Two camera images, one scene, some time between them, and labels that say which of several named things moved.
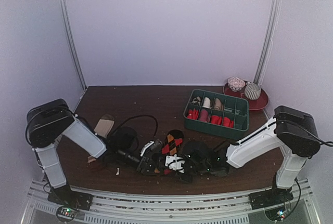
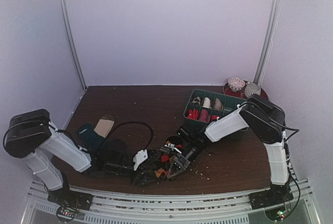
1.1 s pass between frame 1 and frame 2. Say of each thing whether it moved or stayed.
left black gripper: moved
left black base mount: stayed
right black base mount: stayed
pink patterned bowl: stayed
